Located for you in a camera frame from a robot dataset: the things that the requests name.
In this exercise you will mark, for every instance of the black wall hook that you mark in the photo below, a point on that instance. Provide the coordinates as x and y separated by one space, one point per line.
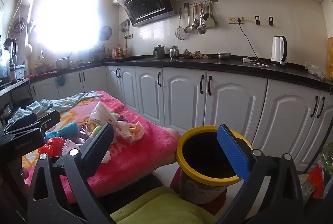
257 20
270 20

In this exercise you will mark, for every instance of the light green wrapper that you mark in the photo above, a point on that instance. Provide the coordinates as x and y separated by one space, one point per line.
95 132

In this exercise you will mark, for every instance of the black kitchen countertop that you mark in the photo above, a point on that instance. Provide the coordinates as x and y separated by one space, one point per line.
221 63

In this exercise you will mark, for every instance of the pink printed blanket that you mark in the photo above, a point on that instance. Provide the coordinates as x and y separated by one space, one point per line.
156 140

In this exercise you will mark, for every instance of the beige wall power outlet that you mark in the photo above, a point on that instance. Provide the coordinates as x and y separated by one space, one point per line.
235 20

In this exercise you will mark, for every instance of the white fluted paper cup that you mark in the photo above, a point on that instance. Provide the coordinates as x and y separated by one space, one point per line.
69 146
106 157

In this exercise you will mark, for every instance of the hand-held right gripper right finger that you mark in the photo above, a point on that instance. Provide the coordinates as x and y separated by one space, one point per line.
234 151

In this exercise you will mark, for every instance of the blue crumpled cloth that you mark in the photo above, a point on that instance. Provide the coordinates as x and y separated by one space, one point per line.
66 130

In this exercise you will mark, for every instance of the steel teapot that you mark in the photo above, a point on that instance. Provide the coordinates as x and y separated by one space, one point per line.
174 52

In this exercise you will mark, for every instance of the white electric kettle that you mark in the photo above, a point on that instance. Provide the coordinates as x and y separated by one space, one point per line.
277 50

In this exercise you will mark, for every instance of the red plastic bag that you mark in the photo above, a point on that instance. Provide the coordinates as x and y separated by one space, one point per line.
316 182

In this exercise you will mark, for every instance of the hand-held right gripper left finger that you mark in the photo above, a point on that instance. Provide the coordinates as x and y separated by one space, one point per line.
100 140

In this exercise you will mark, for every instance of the white base cabinets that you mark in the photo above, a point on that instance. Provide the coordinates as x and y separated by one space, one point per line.
182 99

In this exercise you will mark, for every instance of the person's left hand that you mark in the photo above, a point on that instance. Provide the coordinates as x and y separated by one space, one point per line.
24 173

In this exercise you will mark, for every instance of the kitchen window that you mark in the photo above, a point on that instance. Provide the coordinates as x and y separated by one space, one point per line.
69 15

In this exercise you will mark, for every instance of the steel stockpot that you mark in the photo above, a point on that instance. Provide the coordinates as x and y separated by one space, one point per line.
63 64

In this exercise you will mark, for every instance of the wooden cutting board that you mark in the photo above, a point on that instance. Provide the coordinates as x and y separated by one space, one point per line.
330 57

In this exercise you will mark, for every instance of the steel bowl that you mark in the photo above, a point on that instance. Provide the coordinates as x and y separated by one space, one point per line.
223 55

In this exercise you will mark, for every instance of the round hanging strainer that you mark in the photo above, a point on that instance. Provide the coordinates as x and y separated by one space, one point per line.
105 32

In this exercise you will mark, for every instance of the white plastic container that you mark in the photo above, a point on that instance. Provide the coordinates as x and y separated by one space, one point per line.
20 72

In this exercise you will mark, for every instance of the red plastic wrapper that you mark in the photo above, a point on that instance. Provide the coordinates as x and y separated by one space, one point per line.
52 146

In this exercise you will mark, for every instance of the dark grey jug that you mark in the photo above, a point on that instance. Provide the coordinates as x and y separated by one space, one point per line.
159 52

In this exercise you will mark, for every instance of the yellow rimmed bin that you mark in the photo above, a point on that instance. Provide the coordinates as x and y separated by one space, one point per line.
187 152

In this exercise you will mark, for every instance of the clear plastic bag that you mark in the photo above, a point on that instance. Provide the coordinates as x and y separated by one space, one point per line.
314 70

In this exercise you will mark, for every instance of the white printed wrapper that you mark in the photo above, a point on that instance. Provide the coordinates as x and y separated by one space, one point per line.
102 113

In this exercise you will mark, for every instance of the green leafy vegetables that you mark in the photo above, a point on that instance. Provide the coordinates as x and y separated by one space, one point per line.
327 156

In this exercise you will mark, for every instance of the blue hanging holder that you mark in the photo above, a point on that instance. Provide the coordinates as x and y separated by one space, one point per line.
60 81

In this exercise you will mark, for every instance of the white charger adapter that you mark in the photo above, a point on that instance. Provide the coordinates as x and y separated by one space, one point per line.
246 60

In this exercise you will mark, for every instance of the light blue cloth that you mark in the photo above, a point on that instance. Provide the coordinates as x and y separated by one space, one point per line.
44 105

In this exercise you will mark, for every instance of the dark bottle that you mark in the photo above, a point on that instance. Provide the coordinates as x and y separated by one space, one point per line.
11 65

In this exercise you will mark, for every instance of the purple foil wrapper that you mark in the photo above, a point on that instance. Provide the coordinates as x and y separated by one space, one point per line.
120 117
83 131

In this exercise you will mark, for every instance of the pile of brown ginger roots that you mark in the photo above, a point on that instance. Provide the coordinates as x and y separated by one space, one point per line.
195 54

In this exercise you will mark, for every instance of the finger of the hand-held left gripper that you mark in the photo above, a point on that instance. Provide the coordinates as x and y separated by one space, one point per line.
23 121
50 117

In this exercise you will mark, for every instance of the white orange snack bag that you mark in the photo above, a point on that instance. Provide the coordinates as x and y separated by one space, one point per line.
131 134

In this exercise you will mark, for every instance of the row of hanging kitchen utensils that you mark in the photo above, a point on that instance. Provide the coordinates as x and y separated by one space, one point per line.
200 18

